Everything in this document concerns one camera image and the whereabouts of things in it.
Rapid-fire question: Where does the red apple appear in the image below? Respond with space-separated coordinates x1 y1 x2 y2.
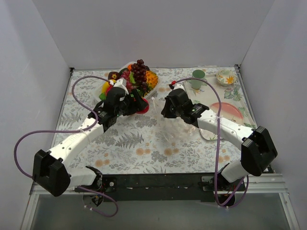
136 98 149 114

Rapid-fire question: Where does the clear zip top bag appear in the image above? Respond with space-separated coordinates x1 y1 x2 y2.
151 97 198 143

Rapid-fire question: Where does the light red grape bunch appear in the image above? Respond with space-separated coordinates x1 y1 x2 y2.
121 70 135 91

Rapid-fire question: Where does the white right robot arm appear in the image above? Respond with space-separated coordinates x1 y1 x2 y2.
161 89 278 191

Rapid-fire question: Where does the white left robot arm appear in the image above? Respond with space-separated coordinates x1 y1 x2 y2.
33 87 149 196

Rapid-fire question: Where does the yellow banana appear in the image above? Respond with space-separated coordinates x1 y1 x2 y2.
101 82 114 93

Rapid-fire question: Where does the white fruit basket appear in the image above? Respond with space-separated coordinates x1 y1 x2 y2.
92 60 162 102

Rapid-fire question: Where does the dark mangosteen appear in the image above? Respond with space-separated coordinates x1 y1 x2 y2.
108 71 120 81

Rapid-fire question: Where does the green cup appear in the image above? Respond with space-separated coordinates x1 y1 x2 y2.
191 69 205 90

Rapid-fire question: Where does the orange pineapple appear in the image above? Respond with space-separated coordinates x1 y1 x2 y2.
145 70 158 91

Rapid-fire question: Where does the dark purple grape bunch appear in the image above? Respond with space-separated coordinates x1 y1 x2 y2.
131 59 148 91

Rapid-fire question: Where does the floral tablecloth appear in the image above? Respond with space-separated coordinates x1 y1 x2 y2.
58 67 236 174

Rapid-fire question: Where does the pink plate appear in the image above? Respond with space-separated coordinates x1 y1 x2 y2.
220 102 244 125

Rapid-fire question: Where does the floral bowl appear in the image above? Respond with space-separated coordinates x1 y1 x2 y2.
216 69 237 86

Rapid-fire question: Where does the floral serving tray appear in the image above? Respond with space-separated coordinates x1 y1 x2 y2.
184 74 257 128

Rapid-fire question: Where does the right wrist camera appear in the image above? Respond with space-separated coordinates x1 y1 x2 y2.
169 81 185 93

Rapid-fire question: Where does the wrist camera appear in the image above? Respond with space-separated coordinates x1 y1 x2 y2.
169 81 185 93
113 78 129 94

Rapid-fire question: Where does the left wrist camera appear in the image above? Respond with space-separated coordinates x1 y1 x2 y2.
113 78 129 94

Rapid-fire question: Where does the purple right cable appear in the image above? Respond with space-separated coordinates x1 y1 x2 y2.
171 77 250 207

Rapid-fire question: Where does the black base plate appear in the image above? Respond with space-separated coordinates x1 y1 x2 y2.
74 172 240 202

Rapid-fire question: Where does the aluminium frame rail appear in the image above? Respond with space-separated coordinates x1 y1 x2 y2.
30 173 289 195

